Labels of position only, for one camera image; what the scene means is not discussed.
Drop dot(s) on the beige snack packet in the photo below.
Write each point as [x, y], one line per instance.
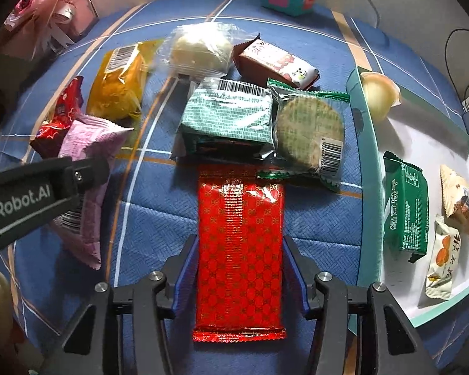
[459, 203]

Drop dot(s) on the white tray with teal rim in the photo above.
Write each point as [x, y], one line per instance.
[414, 144]

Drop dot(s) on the pink snack packet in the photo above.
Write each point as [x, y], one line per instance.
[90, 144]

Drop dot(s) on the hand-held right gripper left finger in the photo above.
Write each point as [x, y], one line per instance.
[185, 265]

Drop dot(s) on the red patterned snack packet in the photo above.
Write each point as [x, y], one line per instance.
[238, 242]

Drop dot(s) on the small red snack packet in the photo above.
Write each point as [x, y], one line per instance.
[60, 117]

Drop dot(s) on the round jelly cup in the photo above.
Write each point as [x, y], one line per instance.
[377, 91]

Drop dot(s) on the dark green snack packet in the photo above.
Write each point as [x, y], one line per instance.
[404, 211]

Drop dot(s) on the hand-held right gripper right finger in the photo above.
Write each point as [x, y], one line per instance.
[297, 269]

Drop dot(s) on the yellow snack packet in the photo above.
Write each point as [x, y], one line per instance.
[115, 90]

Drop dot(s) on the clear-wrapped white pastry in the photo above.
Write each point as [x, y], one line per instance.
[195, 52]

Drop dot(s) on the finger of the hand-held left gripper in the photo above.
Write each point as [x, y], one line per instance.
[88, 174]

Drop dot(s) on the maroon snack packet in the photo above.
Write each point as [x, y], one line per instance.
[273, 62]

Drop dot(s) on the light green persimmon snack packet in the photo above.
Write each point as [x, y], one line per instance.
[439, 265]

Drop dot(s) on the teal and white snack packet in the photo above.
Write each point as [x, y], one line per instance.
[226, 121]

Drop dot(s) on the green round cracker packet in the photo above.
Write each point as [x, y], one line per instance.
[308, 132]

